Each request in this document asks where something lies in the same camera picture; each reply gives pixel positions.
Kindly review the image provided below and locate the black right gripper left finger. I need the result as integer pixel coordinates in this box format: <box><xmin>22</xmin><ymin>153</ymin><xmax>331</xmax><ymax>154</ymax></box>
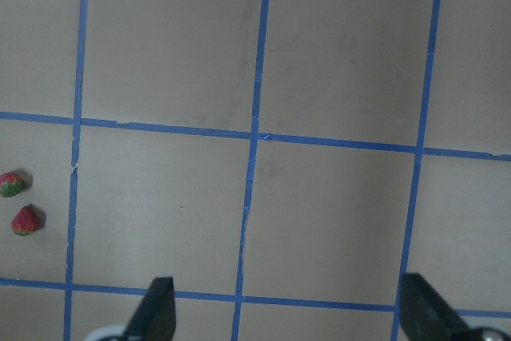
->
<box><xmin>123</xmin><ymin>277</ymin><xmax>176</xmax><ymax>341</ymax></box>

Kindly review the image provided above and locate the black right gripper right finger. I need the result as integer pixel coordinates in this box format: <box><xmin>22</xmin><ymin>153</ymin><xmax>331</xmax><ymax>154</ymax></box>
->
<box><xmin>399</xmin><ymin>273</ymin><xmax>469</xmax><ymax>341</ymax></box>

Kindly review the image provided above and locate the red strawberry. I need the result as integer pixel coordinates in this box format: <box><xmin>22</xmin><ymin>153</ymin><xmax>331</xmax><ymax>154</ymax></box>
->
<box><xmin>1</xmin><ymin>172</ymin><xmax>24</xmax><ymax>198</ymax></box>
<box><xmin>11</xmin><ymin>205</ymin><xmax>42</xmax><ymax>236</ymax></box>

